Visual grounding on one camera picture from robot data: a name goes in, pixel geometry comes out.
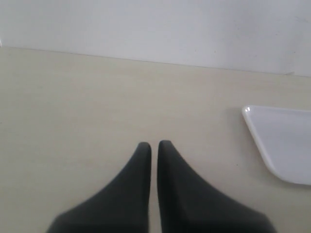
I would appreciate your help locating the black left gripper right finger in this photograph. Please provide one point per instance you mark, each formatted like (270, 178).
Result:
(188, 204)

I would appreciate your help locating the white rectangular tray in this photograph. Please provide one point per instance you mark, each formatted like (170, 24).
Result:
(283, 138)

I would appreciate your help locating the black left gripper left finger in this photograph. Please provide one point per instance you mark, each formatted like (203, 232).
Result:
(121, 207)

